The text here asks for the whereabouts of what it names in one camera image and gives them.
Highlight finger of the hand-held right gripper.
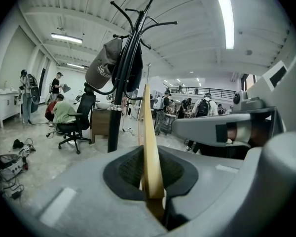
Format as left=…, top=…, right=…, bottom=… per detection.
left=171, top=114, right=252, bottom=147

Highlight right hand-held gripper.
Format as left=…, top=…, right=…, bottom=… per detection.
left=226, top=61, right=294, bottom=147

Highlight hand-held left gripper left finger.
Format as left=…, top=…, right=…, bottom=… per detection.
left=22, top=144, right=169, bottom=237

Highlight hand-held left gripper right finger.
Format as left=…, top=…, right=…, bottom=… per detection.
left=159, top=146, right=246, bottom=217

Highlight wooden chopsticks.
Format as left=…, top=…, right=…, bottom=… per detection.
left=137, top=62, right=167, bottom=224

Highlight black balcony railing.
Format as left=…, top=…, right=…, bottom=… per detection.
left=169, top=86, right=237, bottom=101

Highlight small grey device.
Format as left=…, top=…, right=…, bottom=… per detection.
left=19, top=143, right=37, bottom=156

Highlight brown wooden desk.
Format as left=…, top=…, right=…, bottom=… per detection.
left=90, top=107, right=113, bottom=143

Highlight black coat rack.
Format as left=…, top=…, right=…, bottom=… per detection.
left=85, top=0, right=178, bottom=154

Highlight black office chair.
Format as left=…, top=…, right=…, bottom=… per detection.
left=57, top=86, right=97, bottom=155

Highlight open grey equipment case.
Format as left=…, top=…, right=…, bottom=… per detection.
left=0, top=154, right=28, bottom=176

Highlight black cloth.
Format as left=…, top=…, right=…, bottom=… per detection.
left=12, top=138, right=25, bottom=150

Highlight long ceiling light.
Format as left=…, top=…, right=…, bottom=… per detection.
left=216, top=0, right=235, bottom=50
left=66, top=62, right=85, bottom=70
left=50, top=32, right=83, bottom=44

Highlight black hat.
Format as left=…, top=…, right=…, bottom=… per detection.
left=111, top=42, right=144, bottom=93

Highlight large black oval shell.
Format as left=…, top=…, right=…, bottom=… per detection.
left=29, top=85, right=41, bottom=114

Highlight white cabinet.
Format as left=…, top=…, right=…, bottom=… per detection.
left=0, top=89, right=22, bottom=128

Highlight grey baseball cap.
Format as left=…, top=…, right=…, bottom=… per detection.
left=85, top=38, right=124, bottom=90

